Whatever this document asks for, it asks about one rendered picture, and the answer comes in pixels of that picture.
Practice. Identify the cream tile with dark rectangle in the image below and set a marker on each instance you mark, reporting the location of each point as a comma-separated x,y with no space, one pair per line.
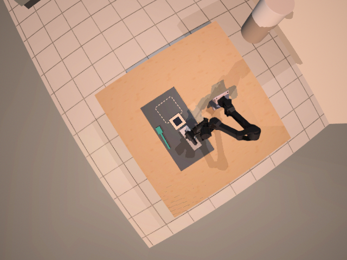
177,121

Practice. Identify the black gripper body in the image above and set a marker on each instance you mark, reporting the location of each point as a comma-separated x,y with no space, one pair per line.
190,134

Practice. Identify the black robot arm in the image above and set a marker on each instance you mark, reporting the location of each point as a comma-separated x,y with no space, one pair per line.
251,130

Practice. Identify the dark grey flat mat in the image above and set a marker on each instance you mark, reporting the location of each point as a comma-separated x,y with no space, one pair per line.
158,113

